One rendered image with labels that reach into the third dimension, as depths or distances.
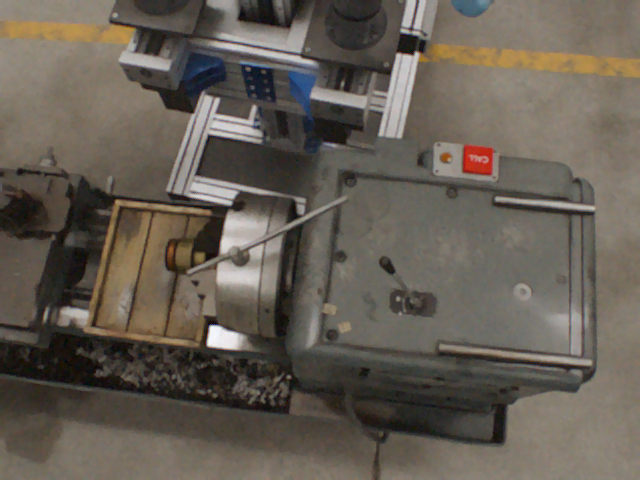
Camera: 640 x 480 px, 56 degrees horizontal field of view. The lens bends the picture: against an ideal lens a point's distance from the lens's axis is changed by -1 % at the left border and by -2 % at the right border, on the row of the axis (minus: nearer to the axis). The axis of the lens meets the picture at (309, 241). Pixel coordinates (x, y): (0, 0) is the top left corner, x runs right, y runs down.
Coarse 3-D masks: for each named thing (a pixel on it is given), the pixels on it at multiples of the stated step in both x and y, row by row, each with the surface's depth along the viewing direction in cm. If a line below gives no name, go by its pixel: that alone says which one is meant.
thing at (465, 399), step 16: (304, 384) 179; (320, 384) 166; (336, 384) 168; (352, 384) 150; (368, 384) 149; (384, 384) 149; (400, 384) 149; (400, 400) 178; (416, 400) 177; (432, 400) 169; (448, 400) 156; (464, 400) 156; (480, 400) 148; (496, 400) 147; (512, 400) 147
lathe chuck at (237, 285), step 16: (240, 192) 134; (256, 208) 127; (272, 208) 128; (224, 224) 125; (240, 224) 124; (256, 224) 124; (224, 240) 123; (240, 240) 123; (256, 256) 122; (224, 272) 122; (240, 272) 122; (256, 272) 122; (224, 288) 123; (240, 288) 122; (256, 288) 122; (224, 304) 124; (240, 304) 124; (256, 304) 123; (224, 320) 128; (240, 320) 127; (256, 320) 126
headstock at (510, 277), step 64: (320, 192) 124; (384, 192) 123; (448, 192) 123; (512, 192) 122; (576, 192) 122; (320, 256) 119; (448, 256) 119; (512, 256) 118; (576, 256) 118; (320, 320) 115; (384, 320) 115; (448, 320) 115; (512, 320) 114; (576, 320) 114; (448, 384) 129; (512, 384) 113; (576, 384) 111
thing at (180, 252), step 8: (176, 240) 137; (184, 240) 137; (192, 240) 136; (168, 248) 136; (176, 248) 136; (184, 248) 135; (192, 248) 135; (168, 256) 135; (176, 256) 135; (184, 256) 134; (192, 256) 135; (200, 256) 135; (208, 256) 141; (168, 264) 136; (176, 264) 135; (184, 264) 135; (192, 264) 135; (184, 272) 136
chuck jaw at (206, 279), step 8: (200, 272) 135; (208, 272) 135; (216, 272) 135; (192, 280) 135; (200, 280) 134; (208, 280) 134; (200, 288) 134; (208, 288) 133; (200, 296) 135; (208, 296) 133; (208, 304) 132; (208, 312) 131; (232, 328) 133
